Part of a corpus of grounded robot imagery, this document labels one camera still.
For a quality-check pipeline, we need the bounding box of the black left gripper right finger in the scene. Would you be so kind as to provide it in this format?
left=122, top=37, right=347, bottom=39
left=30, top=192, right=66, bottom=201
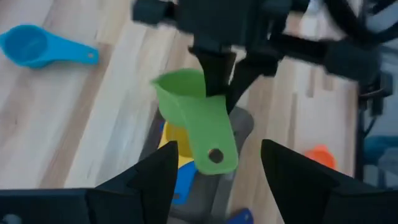
left=261, top=139, right=398, bottom=224

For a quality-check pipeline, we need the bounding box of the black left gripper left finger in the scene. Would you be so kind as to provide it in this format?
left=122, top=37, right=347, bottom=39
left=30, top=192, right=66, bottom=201
left=0, top=140, right=180, bottom=224

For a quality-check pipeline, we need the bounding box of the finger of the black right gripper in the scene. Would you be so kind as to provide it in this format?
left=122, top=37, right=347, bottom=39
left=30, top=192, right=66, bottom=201
left=189, top=46, right=237, bottom=98
left=225, top=55, right=280, bottom=114

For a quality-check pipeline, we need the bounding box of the orange measuring cup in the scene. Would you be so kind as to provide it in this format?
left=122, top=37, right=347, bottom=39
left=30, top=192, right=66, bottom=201
left=303, top=144, right=337, bottom=170

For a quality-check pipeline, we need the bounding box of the green measuring cup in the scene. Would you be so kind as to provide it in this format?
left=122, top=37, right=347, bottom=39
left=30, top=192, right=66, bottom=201
left=150, top=68, right=239, bottom=175

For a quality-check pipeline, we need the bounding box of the large blue measuring cup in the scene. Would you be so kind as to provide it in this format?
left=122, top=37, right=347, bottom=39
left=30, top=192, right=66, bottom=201
left=159, top=120, right=199, bottom=205

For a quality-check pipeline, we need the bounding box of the small dark blue measuring cup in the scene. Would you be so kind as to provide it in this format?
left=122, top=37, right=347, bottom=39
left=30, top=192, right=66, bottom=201
left=225, top=208, right=254, bottom=224

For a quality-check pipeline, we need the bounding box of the yellow measuring cup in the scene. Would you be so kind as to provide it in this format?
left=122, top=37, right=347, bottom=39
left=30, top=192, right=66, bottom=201
left=158, top=121, right=195, bottom=169

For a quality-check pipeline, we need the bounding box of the teal measuring cup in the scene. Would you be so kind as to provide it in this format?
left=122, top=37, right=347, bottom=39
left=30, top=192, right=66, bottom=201
left=0, top=24, right=100, bottom=70

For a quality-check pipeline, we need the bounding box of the grey plastic basket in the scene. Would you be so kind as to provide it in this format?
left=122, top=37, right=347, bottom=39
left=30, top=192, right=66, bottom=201
left=138, top=105, right=254, bottom=224

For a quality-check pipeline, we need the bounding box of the blue chair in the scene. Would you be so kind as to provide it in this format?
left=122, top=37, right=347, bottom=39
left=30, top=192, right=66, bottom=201
left=363, top=135, right=398, bottom=187

